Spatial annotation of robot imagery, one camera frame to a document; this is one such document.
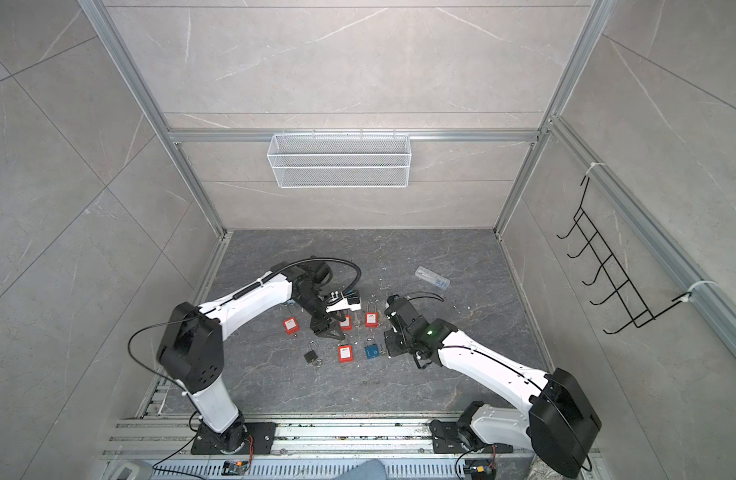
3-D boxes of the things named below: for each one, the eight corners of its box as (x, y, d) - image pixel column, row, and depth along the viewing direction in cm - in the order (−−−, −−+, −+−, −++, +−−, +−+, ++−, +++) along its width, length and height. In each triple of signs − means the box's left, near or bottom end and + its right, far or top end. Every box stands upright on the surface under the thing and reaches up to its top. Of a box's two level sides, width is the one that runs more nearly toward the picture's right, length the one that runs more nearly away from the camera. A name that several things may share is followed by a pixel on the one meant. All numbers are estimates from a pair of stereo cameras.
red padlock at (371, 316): (365, 327, 95) (365, 324, 93) (365, 305, 101) (365, 301, 99) (378, 327, 95) (378, 324, 93) (378, 305, 101) (378, 301, 99)
